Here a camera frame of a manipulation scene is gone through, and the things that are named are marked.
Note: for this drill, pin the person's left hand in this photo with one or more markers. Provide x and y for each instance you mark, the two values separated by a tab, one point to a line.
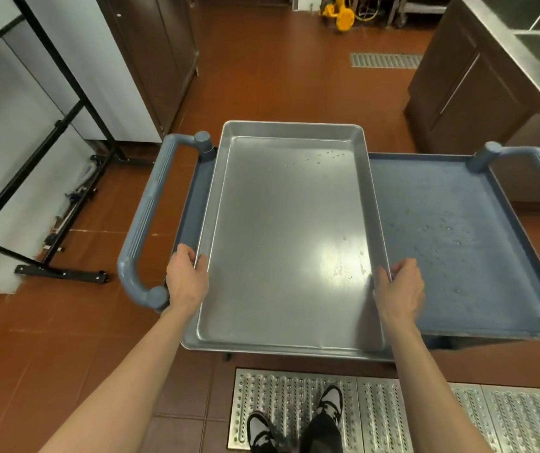
185	280

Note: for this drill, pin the person's right hand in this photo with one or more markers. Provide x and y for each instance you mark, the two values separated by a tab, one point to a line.
399	292

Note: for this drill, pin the person's right thumb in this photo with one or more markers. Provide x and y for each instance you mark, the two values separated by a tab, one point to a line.
382	280

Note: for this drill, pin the person's left thumb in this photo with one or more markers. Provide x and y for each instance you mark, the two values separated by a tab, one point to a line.
200	266

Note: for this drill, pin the large metal sheet tray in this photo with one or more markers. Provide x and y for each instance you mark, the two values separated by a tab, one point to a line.
288	240

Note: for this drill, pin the person's right forearm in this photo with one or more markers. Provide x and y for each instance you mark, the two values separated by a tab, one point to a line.
428	389

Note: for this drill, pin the person's left forearm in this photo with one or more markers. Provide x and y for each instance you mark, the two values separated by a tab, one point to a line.
123	384

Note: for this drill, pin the blue plastic utility cart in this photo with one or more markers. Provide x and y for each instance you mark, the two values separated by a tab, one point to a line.
458	240

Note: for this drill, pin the perforated metal floor grating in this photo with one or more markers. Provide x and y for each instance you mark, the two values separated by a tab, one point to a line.
392	410

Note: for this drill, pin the person's right shoe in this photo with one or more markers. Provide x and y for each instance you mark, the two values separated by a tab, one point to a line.
330	401

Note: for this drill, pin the person's shoe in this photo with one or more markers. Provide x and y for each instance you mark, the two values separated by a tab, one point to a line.
261	431
330	401

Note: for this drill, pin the person's black trousers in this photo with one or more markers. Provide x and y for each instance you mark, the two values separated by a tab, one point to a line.
319	434

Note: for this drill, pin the person's left shoe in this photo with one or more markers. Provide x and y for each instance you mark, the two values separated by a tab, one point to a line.
261	431

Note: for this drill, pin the dark brown cabinet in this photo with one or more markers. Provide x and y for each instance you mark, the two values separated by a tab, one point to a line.
154	51

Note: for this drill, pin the metal floor drain grate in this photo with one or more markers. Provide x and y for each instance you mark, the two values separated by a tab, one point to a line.
385	60

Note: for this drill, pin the white appliance panel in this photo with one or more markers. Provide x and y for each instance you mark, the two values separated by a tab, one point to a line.
57	80

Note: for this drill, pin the stainless steel sink counter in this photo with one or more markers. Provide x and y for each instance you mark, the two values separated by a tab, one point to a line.
496	75

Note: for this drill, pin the black metal rack frame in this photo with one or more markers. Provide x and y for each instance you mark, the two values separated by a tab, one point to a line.
50	150

